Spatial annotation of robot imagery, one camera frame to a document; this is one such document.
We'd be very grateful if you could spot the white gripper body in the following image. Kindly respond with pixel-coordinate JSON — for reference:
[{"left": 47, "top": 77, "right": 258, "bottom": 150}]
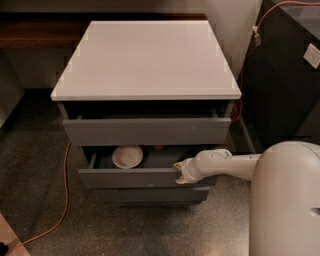
[{"left": 181, "top": 158, "right": 204, "bottom": 183}]

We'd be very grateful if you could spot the red apple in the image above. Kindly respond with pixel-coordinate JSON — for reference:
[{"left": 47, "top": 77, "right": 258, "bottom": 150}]
[{"left": 153, "top": 145, "right": 165, "bottom": 150}]

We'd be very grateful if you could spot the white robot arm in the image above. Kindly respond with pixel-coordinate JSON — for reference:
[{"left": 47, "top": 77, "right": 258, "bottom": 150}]
[{"left": 174, "top": 141, "right": 320, "bottom": 256}]

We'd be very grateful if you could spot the grey top drawer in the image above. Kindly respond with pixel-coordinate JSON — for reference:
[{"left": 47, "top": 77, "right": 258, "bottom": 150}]
[{"left": 62, "top": 114, "right": 231, "bottom": 146}]

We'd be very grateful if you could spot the grey drawer cabinet white top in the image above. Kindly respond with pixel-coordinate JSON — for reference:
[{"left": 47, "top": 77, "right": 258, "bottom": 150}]
[{"left": 51, "top": 21, "right": 241, "bottom": 188}]

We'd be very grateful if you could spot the green yellow sponge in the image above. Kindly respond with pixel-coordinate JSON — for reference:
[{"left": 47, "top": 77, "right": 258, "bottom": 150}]
[{"left": 177, "top": 150, "right": 198, "bottom": 162}]

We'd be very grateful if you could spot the white ceramic bowl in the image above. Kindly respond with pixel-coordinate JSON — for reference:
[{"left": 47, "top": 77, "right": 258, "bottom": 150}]
[{"left": 112, "top": 145, "right": 143, "bottom": 169}]

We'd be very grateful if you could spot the dark wooden shelf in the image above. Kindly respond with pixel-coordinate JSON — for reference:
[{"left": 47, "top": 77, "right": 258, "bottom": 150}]
[{"left": 0, "top": 12, "right": 206, "bottom": 49}]

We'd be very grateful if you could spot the orange cable on floor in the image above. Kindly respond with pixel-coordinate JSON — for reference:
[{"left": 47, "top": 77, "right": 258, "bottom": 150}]
[{"left": 4, "top": 141, "right": 72, "bottom": 256}]

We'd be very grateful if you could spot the white wall outlet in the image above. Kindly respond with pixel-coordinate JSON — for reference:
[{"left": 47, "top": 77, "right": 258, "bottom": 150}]
[{"left": 303, "top": 43, "right": 320, "bottom": 69}]

